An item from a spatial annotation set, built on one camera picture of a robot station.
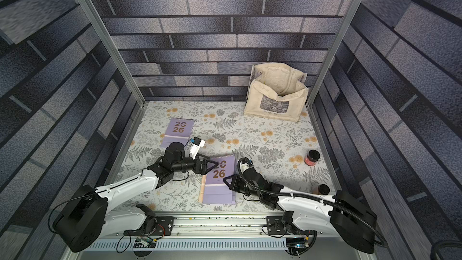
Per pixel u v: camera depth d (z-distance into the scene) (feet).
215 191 2.60
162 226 2.41
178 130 3.41
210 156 3.12
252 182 1.96
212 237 2.37
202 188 2.72
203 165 2.37
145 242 2.33
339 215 1.39
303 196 1.71
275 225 2.38
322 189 2.46
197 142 2.43
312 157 2.81
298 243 2.30
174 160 2.17
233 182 2.29
